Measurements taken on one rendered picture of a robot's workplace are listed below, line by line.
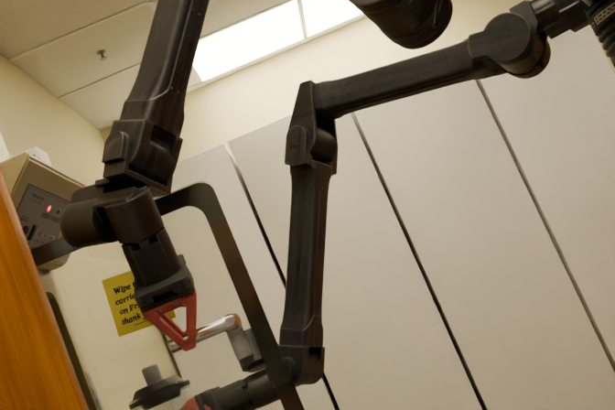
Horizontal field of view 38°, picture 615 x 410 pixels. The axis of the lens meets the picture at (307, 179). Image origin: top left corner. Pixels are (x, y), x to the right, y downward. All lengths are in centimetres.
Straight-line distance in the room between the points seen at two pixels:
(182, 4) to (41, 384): 49
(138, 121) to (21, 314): 27
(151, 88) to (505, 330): 335
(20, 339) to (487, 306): 335
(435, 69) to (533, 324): 296
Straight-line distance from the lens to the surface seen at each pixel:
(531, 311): 432
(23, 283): 112
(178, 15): 113
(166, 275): 108
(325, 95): 153
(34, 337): 112
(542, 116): 445
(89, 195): 113
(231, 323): 112
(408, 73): 147
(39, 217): 134
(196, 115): 490
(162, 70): 111
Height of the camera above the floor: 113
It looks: 10 degrees up
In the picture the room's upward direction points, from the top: 23 degrees counter-clockwise
